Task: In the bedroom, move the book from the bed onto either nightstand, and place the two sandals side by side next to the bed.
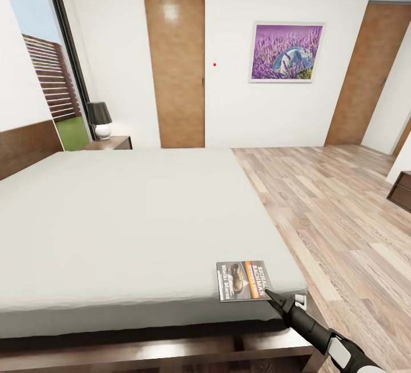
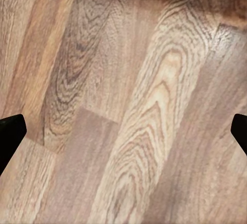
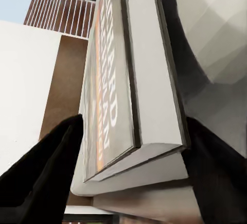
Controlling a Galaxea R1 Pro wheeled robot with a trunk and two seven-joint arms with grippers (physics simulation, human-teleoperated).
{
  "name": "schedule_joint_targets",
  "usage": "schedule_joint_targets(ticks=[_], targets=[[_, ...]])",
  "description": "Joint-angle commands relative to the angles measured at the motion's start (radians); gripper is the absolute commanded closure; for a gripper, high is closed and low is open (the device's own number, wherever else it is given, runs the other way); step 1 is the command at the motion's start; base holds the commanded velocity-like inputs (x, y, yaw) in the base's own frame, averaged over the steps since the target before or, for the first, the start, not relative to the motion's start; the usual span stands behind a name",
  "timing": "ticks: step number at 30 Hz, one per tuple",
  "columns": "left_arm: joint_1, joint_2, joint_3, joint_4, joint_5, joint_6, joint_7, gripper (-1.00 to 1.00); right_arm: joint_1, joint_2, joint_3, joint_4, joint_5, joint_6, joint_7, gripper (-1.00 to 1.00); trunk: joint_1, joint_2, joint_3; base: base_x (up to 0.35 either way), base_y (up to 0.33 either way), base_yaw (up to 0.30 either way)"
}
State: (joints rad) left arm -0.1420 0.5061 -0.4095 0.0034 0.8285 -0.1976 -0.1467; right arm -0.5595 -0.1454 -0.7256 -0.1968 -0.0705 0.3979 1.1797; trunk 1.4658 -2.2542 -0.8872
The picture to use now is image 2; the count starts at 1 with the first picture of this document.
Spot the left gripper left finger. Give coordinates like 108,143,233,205
0,114,27,176

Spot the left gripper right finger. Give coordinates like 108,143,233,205
231,114,247,155

